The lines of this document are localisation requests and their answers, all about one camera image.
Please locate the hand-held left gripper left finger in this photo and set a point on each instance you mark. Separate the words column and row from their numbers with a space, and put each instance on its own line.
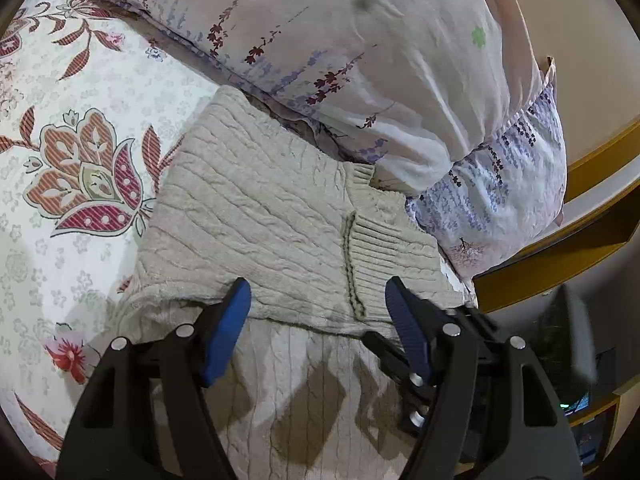
column 227, row 325

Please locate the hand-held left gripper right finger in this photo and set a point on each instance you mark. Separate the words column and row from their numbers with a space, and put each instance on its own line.
column 407, row 325

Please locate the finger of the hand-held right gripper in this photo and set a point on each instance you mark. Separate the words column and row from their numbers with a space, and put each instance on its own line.
column 387, row 357

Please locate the pink floral pillow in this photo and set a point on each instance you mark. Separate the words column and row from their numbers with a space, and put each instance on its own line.
column 350, row 70

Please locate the red floral bed sheet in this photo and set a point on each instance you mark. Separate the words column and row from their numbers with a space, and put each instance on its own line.
column 75, row 160

